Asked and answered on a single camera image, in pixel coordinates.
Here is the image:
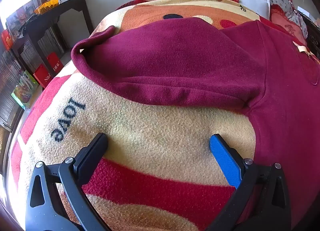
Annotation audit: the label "printed fleece blanket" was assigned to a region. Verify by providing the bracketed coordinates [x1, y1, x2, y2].
[10, 0, 310, 231]

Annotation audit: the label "dark carved headboard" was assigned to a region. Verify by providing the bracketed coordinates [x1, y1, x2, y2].
[297, 10, 320, 59]

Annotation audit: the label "colourful picture box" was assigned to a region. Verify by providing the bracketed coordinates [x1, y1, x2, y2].
[11, 70, 39, 110]

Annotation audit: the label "white pillow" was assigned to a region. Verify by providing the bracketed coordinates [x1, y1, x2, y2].
[235, 0, 271, 19]

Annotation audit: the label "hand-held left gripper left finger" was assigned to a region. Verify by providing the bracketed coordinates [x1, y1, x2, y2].
[25, 132, 110, 231]

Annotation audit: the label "maroon sweatshirt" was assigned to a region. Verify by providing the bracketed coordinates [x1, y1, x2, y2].
[71, 17, 320, 224]

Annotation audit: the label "dark wooden side table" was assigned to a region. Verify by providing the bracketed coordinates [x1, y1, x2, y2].
[11, 0, 94, 72]

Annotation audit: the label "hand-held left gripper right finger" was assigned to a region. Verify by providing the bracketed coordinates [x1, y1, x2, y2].
[205, 133, 292, 231]

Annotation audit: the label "yellow plastic basket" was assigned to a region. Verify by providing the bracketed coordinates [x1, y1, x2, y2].
[34, 0, 60, 14]

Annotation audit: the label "red gift box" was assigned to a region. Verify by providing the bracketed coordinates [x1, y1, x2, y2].
[47, 52, 64, 74]
[33, 64, 54, 89]

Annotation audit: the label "small red box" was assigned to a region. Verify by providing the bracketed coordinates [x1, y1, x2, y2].
[1, 30, 13, 50]

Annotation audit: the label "dark cloth on table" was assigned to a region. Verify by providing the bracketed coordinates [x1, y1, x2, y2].
[17, 14, 44, 39]

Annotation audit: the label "colourful pictures on table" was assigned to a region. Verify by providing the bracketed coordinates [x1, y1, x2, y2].
[6, 1, 35, 34]

